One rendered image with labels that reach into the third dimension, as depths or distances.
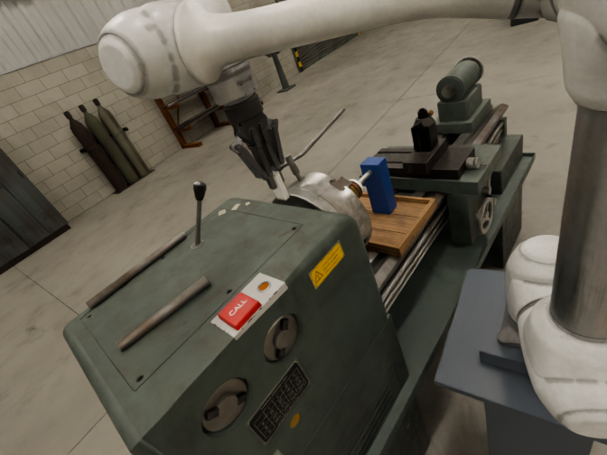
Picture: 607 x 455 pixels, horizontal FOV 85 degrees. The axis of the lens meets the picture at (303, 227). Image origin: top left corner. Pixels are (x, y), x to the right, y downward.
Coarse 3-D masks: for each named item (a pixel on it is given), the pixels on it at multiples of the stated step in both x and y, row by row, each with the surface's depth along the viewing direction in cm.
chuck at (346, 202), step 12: (312, 180) 98; (324, 180) 97; (324, 192) 93; (336, 192) 94; (348, 192) 95; (336, 204) 92; (348, 204) 94; (360, 204) 96; (360, 216) 96; (360, 228) 96
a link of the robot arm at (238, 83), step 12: (228, 72) 58; (240, 72) 59; (252, 72) 62; (216, 84) 59; (228, 84) 59; (240, 84) 60; (252, 84) 62; (216, 96) 61; (228, 96) 60; (240, 96) 60
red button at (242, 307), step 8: (240, 296) 61; (248, 296) 61; (232, 304) 60; (240, 304) 59; (248, 304) 59; (256, 304) 58; (224, 312) 59; (232, 312) 58; (240, 312) 58; (248, 312) 57; (224, 320) 59; (232, 320) 57; (240, 320) 56
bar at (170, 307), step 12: (204, 276) 69; (192, 288) 67; (204, 288) 69; (180, 300) 66; (156, 312) 65; (168, 312) 65; (144, 324) 63; (156, 324) 64; (132, 336) 62; (120, 348) 61
